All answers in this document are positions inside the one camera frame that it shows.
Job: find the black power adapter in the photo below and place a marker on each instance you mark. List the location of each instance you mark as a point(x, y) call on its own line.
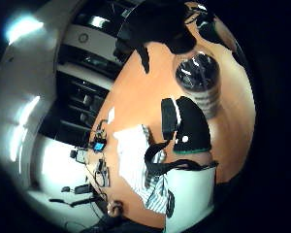
point(83, 188)

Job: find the black shelving unit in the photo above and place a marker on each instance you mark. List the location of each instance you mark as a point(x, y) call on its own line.
point(77, 106)

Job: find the small white paper slip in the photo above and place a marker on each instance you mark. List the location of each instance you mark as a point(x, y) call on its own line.
point(111, 115)

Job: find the white striped cloth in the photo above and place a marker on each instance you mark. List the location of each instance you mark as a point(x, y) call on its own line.
point(134, 158)

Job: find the white cabinet panel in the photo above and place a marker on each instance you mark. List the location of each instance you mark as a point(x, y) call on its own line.
point(87, 39)

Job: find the small device with blue screen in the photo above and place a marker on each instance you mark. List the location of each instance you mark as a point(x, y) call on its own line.
point(99, 146)

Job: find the grey box device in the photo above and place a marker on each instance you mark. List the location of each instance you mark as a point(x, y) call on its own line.
point(81, 156)

